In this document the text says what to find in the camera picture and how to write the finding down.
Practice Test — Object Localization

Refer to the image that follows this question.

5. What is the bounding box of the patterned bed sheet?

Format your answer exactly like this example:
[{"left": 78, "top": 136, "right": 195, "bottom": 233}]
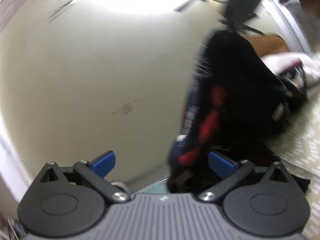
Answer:
[{"left": 127, "top": 80, "right": 320, "bottom": 240}]

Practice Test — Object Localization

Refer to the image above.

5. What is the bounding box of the white cloth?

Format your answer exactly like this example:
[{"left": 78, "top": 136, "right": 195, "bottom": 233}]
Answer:
[{"left": 260, "top": 51, "right": 320, "bottom": 88}]

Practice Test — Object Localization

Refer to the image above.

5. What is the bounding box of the dark patterned knit sweater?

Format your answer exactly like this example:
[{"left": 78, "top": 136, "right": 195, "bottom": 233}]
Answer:
[{"left": 167, "top": 30, "right": 312, "bottom": 194}]

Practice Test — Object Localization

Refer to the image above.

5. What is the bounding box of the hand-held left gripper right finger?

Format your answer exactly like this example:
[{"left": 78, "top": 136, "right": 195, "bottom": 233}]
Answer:
[{"left": 197, "top": 151, "right": 292, "bottom": 203}]

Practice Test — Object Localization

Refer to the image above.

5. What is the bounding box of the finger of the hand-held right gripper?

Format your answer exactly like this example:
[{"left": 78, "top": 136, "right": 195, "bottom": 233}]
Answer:
[{"left": 220, "top": 4, "right": 259, "bottom": 32}]

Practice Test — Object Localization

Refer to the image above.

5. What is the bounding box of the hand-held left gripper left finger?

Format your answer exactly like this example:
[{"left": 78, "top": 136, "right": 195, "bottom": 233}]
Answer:
[{"left": 37, "top": 151, "right": 130, "bottom": 203}]

